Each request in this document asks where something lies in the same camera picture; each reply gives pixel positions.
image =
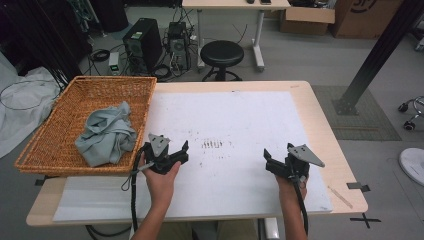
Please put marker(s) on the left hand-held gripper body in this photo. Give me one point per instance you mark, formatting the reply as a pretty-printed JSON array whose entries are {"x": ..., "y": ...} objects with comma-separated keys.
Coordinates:
[{"x": 159, "y": 156}]

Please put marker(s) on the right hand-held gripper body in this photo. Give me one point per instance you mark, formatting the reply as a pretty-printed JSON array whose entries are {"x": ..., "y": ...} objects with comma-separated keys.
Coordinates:
[{"x": 296, "y": 166}]

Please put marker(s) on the grey-green printed t-shirt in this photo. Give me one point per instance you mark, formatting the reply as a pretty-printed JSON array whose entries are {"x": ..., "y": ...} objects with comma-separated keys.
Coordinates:
[{"x": 106, "y": 136}]

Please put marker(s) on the wicker basket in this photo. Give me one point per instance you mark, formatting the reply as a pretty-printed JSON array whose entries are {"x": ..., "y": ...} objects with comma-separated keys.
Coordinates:
[{"x": 83, "y": 90}]

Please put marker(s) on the person's right hand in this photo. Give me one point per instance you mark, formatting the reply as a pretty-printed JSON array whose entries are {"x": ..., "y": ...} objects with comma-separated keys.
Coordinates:
[{"x": 290, "y": 191}]

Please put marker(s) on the person's left hand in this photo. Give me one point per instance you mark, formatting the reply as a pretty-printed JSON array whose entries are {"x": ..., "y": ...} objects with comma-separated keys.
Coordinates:
[{"x": 161, "y": 186}]

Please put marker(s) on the white foam mat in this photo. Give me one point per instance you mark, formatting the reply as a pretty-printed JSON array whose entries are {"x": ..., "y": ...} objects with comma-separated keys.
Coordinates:
[{"x": 233, "y": 116}]

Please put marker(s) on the white table leg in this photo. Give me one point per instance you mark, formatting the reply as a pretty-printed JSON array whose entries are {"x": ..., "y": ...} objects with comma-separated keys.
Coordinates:
[{"x": 271, "y": 230}]

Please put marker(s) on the black tape strip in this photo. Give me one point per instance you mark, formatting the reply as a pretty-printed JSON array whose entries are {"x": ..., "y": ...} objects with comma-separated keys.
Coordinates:
[
  {"x": 356, "y": 186},
  {"x": 41, "y": 181}
]

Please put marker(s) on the person's khaki trousers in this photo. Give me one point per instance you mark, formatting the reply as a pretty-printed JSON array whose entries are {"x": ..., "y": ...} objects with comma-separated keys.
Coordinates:
[{"x": 176, "y": 231}]

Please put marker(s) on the grey floor mat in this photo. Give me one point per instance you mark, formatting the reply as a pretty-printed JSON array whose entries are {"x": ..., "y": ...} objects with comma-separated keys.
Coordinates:
[{"x": 366, "y": 126}]

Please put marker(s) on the black tape cross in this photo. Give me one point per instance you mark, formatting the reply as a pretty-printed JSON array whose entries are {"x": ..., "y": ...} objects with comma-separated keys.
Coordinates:
[{"x": 365, "y": 220}]

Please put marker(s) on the black round stool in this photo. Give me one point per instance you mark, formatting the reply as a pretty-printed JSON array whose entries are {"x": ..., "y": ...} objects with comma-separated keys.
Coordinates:
[{"x": 221, "y": 53}]

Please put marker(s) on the white power box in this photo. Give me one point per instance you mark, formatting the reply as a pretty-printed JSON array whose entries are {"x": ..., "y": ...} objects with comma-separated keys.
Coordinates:
[{"x": 114, "y": 61}]

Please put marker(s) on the black computer tower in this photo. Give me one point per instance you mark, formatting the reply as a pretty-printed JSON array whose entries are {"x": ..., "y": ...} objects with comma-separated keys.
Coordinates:
[{"x": 146, "y": 40}]

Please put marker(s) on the white round base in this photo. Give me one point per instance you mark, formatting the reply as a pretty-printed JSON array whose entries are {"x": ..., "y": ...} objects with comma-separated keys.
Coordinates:
[{"x": 413, "y": 163}]

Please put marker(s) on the office chair base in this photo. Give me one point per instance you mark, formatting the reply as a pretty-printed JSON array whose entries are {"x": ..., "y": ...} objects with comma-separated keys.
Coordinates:
[{"x": 416, "y": 110}]

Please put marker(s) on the open cardboard box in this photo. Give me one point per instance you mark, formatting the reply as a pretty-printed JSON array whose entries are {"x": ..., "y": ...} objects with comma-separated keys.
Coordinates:
[{"x": 306, "y": 21}]

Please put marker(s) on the white cloth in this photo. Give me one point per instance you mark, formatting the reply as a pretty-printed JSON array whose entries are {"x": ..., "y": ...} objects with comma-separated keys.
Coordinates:
[{"x": 30, "y": 96}]

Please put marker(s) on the black bin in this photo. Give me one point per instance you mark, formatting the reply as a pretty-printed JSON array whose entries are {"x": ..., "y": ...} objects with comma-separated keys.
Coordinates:
[{"x": 108, "y": 15}]

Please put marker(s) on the light wooden desk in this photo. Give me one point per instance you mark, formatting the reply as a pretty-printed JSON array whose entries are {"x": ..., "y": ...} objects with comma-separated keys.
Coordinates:
[{"x": 233, "y": 4}]

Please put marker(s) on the black phone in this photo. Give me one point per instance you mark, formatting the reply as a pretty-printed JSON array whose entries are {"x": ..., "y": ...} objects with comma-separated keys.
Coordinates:
[{"x": 266, "y": 1}]

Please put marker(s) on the large cardboard box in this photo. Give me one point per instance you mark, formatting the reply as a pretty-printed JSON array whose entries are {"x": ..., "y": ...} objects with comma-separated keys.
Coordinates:
[{"x": 366, "y": 20}]

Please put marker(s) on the black curtain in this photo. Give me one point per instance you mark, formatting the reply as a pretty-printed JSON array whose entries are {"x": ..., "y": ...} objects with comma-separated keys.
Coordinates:
[{"x": 40, "y": 33}]

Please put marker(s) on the open-frame computer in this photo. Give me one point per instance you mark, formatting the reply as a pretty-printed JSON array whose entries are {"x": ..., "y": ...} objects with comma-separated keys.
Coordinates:
[{"x": 179, "y": 46}]

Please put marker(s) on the black metal post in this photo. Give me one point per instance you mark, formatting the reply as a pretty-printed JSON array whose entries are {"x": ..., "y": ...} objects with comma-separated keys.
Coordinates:
[{"x": 376, "y": 56}]

